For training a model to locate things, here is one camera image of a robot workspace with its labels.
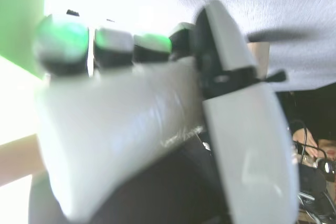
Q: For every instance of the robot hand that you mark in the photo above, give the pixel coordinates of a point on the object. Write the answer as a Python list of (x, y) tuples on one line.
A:
[(249, 129)]

